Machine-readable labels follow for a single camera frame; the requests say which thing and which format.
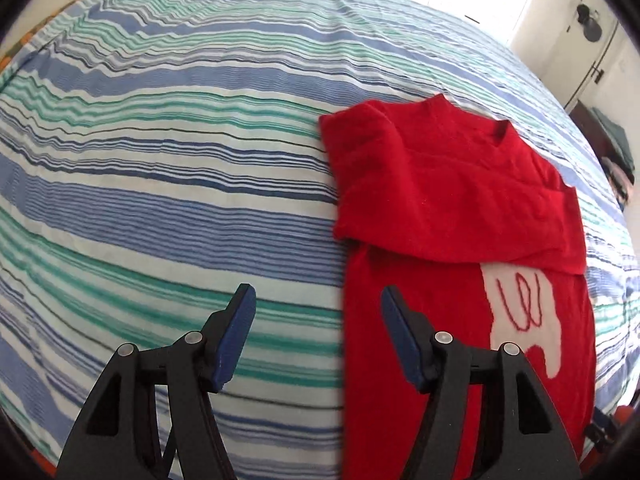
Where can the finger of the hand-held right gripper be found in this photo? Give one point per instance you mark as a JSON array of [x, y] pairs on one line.
[[597, 435]]

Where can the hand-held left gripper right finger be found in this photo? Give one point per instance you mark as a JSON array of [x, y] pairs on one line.
[[402, 340]]

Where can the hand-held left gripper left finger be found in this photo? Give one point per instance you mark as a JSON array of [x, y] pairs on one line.
[[232, 340]]

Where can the red sweater with white rabbit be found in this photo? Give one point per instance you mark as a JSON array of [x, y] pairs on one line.
[[450, 200]]

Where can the pile of clothes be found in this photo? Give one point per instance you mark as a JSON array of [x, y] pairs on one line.
[[617, 150]]

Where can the blue green striped bedspread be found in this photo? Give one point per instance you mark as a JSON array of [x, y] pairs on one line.
[[150, 185]]

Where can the dark wooden dresser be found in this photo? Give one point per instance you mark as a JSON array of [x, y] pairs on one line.
[[587, 127]]

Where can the white door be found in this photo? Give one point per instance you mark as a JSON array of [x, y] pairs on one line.
[[565, 50]]

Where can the orange patterned bedsheet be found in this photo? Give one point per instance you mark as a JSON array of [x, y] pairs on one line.
[[27, 39]]

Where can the dark door hook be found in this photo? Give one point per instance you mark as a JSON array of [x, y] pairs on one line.
[[590, 22]]

